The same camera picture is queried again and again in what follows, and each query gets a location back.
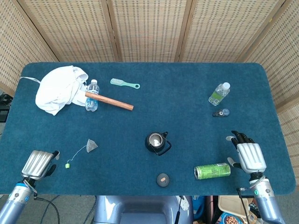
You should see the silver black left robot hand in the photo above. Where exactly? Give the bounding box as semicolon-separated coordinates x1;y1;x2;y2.
21;150;60;181

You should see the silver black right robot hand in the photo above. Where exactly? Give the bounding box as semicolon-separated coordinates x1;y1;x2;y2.
225;130;267;175

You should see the pyramid tea bag with string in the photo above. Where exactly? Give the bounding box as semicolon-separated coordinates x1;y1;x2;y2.
65;139;99;169

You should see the black teapot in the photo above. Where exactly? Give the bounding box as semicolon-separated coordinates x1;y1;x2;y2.
144;131;172;157

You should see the black teapot lid orange knob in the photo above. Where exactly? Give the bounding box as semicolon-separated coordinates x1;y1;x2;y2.
156;173;171;188

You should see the green drink can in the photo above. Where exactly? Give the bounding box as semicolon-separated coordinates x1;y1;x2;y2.
193;162;231;180

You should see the beige takeaway box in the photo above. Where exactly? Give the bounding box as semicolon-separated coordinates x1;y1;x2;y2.
218;195;250;219

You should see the black floor equipment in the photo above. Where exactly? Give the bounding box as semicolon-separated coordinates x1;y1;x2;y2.
0;93;13;122

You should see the blue cookie box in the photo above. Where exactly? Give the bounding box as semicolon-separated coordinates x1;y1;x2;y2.
218;211;245;224

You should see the clear bottle green label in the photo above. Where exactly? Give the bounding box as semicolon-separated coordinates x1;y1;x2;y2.
208;82;231;106

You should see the blue plastic package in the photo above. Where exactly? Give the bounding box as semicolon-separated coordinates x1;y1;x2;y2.
192;195;206;220

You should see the white crumpled cloth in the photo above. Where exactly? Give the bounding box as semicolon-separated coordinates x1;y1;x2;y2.
35;65;89;116

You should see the clear bottle blue label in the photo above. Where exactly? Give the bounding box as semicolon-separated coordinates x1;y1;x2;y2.
85;79;100;112

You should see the blue carpet table cover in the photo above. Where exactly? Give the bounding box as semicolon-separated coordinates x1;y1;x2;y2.
0;62;297;196

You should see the wooden rolling stick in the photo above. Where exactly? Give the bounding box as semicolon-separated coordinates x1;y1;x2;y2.
85;91;135;112

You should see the grey-blue robot torso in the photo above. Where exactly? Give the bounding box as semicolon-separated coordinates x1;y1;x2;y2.
93;195;194;224

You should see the mint green brush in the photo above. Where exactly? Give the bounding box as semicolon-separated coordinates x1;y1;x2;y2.
110;78;141;90

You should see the woven bamboo folding screen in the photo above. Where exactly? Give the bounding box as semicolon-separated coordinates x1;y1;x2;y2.
0;0;299;157

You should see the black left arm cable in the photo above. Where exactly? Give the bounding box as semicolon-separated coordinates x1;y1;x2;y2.
34;196;60;224

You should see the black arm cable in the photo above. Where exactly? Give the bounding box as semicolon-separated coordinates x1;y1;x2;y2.
237;187;252;224
34;196;60;224

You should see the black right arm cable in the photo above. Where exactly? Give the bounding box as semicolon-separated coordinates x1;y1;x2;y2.
237;187;252;224

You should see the white strap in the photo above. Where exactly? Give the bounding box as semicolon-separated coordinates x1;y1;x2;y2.
19;76;42;84

